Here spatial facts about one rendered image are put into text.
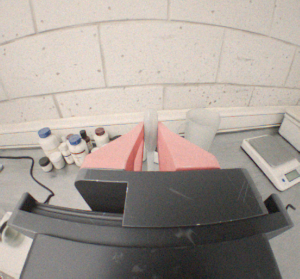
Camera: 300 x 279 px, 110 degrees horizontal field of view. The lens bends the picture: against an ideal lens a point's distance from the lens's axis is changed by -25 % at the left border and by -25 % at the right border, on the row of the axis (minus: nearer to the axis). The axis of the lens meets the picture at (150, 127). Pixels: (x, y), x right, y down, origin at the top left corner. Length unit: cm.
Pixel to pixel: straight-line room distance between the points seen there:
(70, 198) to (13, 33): 60
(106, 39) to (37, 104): 39
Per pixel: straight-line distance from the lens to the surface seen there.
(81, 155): 53
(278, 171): 64
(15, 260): 42
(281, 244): 53
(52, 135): 60
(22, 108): 75
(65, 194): 52
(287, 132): 92
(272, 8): 78
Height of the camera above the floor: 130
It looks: 35 degrees down
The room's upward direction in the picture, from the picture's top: straight up
